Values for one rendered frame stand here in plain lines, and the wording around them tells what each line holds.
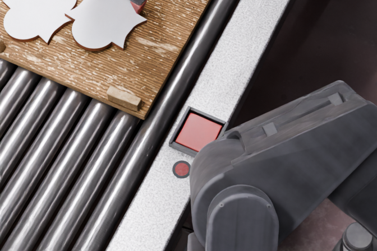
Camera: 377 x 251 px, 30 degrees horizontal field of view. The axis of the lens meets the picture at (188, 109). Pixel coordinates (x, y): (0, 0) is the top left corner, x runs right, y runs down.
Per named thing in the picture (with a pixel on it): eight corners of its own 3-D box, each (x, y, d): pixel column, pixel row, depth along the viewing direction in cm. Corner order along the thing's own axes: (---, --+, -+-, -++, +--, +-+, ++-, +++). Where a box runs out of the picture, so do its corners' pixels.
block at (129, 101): (142, 105, 118) (141, 97, 115) (138, 114, 117) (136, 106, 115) (111, 92, 119) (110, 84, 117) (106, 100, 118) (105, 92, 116)
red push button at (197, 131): (222, 129, 118) (223, 125, 117) (207, 158, 116) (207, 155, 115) (190, 115, 119) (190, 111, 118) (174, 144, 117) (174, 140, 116)
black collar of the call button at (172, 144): (229, 126, 118) (229, 122, 117) (210, 164, 115) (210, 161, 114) (188, 109, 120) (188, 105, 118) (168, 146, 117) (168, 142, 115)
